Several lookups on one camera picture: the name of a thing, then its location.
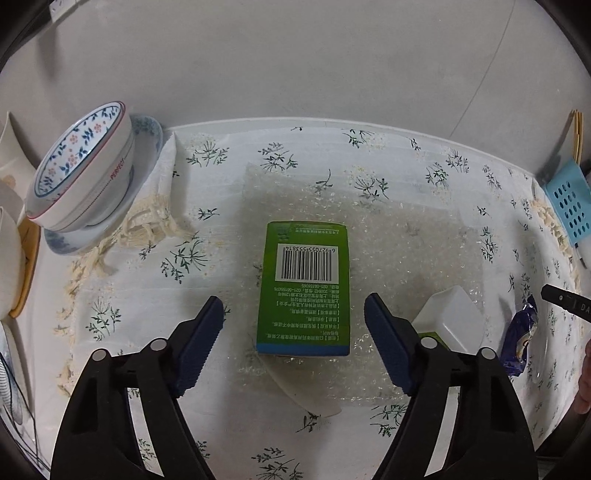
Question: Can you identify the wooden coaster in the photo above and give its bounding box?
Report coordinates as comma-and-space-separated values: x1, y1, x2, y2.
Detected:
9, 219, 42, 319

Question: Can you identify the blue patterned plate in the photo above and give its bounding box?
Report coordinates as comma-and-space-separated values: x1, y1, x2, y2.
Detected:
44, 114, 164, 256

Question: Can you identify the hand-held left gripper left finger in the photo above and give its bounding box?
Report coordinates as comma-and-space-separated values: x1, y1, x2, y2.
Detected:
50, 296, 225, 480

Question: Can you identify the white plastic bottle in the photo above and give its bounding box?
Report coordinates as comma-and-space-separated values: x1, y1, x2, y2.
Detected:
412, 285, 483, 354

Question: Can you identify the white jug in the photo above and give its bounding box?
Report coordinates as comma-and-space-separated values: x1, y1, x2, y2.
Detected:
0, 111, 40, 185

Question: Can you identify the person's right hand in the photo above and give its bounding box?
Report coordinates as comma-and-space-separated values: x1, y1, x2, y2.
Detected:
573, 339, 591, 416

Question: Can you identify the white floral tablecloth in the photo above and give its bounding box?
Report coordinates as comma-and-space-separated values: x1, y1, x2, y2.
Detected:
51, 124, 587, 480

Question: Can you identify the blue perforated utensil holder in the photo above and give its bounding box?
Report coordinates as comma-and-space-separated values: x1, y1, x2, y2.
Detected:
542, 159, 591, 247

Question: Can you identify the green cardboard box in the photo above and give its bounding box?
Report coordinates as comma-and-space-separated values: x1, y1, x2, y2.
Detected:
255, 220, 352, 357

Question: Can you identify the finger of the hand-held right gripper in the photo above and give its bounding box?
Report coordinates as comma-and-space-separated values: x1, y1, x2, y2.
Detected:
540, 284, 572, 309

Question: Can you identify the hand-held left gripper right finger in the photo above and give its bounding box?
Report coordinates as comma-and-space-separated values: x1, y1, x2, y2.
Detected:
364, 292, 540, 480

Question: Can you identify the floral ceramic bowl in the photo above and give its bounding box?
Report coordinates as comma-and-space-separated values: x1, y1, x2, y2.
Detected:
24, 102, 136, 233

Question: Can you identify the white bowl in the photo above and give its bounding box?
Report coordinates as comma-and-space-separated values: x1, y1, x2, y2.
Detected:
0, 180, 28, 319

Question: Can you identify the blue striped plate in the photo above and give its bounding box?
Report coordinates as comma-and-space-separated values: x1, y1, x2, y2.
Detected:
0, 318, 38, 444

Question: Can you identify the clear bubble wrap sheet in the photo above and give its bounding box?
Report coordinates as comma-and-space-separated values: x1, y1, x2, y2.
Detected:
233, 161, 485, 407

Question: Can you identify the blue snack wrapper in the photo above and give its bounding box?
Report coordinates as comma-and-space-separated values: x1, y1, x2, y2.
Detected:
502, 295, 540, 377

